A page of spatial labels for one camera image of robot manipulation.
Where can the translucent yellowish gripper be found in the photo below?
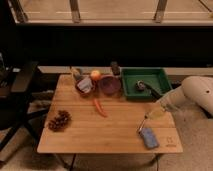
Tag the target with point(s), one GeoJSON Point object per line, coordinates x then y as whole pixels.
{"type": "Point", "coordinates": [156, 111]}

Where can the dark red grape bunch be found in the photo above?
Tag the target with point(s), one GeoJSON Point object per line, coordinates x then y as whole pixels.
{"type": "Point", "coordinates": [60, 122]}

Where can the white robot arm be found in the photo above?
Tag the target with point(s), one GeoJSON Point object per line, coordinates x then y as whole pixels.
{"type": "Point", "coordinates": [193, 89]}

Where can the green plastic tray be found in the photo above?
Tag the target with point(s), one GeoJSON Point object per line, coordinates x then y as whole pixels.
{"type": "Point", "coordinates": [155, 77]}

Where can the metal spoon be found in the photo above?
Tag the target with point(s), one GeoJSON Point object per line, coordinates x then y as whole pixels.
{"type": "Point", "coordinates": [143, 122]}

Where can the blue sponge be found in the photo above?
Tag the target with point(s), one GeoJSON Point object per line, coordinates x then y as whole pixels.
{"type": "Point", "coordinates": [149, 138]}

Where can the purple bowl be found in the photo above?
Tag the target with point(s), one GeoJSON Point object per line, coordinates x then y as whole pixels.
{"type": "Point", "coordinates": [109, 85]}

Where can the dark small bottle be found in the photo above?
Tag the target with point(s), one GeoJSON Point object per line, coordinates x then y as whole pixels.
{"type": "Point", "coordinates": [115, 68]}

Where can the wooden folding table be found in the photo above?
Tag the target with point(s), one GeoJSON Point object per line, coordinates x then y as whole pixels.
{"type": "Point", "coordinates": [89, 132]}

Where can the orange apple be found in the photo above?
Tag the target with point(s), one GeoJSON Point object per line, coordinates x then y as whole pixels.
{"type": "Point", "coordinates": [95, 75]}

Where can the red bowl with white cloth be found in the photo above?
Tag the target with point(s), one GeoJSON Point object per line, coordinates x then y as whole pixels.
{"type": "Point", "coordinates": [85, 86]}

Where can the black office chair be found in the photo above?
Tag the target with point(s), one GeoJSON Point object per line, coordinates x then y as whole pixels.
{"type": "Point", "coordinates": [15, 97]}

